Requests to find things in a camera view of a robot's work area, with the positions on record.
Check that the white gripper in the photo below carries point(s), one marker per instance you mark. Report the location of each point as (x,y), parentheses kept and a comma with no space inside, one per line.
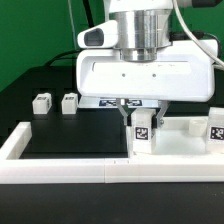
(181,72)

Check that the white square tabletop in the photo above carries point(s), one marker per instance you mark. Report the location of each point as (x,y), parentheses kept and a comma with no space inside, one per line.
(178,136)

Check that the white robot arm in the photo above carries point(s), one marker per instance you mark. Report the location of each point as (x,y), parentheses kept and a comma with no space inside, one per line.
(133,55)

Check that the white marker tag plate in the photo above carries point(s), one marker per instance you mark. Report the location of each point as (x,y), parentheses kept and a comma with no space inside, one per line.
(90,102)

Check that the white U-shaped obstacle fence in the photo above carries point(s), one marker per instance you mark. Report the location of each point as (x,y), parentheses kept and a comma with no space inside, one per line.
(156,168)

